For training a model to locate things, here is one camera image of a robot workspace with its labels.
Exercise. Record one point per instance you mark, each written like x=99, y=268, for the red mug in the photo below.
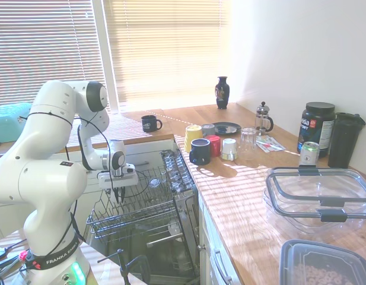
x=214, y=147

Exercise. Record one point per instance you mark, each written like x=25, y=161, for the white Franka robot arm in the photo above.
x=46, y=178

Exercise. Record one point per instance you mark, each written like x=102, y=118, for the glass French press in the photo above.
x=263, y=120

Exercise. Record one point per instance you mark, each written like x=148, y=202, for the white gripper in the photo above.
x=117, y=179

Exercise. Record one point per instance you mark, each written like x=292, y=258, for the black shaker bottle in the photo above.
x=344, y=139

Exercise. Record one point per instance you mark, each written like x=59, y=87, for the dark blue vase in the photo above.
x=222, y=92

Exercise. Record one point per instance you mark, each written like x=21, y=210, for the white mug with yellow print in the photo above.
x=229, y=148

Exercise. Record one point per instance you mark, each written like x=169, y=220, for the sunlit window blind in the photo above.
x=171, y=44

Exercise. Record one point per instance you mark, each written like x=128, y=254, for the round metal cabinet knob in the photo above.
x=201, y=247

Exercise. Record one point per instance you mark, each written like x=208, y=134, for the wide window blind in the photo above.
x=46, y=38

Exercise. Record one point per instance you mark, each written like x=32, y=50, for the clear container with clip lid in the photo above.
x=319, y=185

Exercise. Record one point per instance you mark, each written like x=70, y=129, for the grey mug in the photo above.
x=208, y=130

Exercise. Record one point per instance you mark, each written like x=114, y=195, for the clear glass upside down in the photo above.
x=155, y=183

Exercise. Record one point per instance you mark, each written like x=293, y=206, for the dark blue plate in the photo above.
x=227, y=128

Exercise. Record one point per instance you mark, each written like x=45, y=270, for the open dishwasher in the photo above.
x=185, y=225

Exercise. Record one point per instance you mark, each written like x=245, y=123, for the white green drink can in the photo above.
x=309, y=154

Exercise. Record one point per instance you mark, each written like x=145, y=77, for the clear lidless plastic container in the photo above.
x=292, y=222

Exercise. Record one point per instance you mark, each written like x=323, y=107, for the navy blue mug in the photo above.
x=200, y=153

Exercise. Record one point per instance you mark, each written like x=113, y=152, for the paper sachets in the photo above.
x=270, y=145

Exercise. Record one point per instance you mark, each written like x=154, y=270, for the black protein powder tub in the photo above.
x=316, y=124

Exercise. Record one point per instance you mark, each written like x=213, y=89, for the black clamp stand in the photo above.
x=132, y=267

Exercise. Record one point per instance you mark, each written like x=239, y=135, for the black mug with white print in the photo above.
x=148, y=124

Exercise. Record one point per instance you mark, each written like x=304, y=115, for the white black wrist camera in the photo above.
x=128, y=169

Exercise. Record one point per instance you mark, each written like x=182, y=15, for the white dish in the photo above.
x=173, y=228

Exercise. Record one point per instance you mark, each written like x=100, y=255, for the clear glass tumbler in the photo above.
x=248, y=142

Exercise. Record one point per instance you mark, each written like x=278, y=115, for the teal dish rack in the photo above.
x=7, y=121

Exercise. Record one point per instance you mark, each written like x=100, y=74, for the grey container with cereal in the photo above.
x=319, y=267

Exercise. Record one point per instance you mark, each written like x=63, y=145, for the dishwasher cutlery tray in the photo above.
x=178, y=172

